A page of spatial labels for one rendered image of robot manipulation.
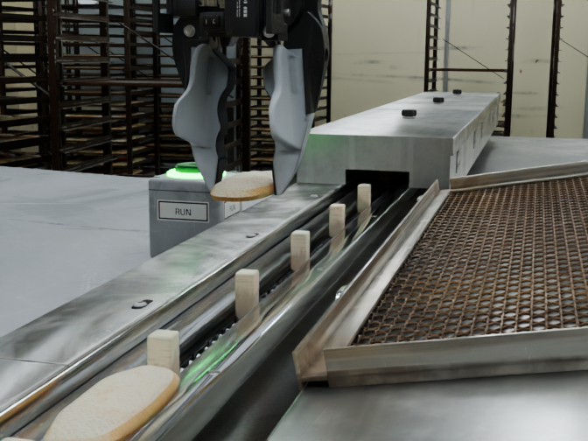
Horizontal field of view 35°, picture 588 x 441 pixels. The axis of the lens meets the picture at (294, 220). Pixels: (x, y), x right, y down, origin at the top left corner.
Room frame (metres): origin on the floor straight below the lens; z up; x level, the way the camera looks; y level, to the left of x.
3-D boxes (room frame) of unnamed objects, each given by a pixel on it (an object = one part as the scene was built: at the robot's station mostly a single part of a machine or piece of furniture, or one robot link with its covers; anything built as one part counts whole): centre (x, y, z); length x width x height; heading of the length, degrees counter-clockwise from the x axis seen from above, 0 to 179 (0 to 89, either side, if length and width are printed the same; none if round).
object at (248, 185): (0.60, 0.03, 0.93); 0.10 x 0.04 x 0.01; 165
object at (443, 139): (1.64, -0.24, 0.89); 1.25 x 0.18 x 0.09; 165
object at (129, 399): (0.39, 0.08, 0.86); 0.10 x 0.04 x 0.01; 165
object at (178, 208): (0.86, 0.09, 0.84); 0.08 x 0.08 x 0.11; 75
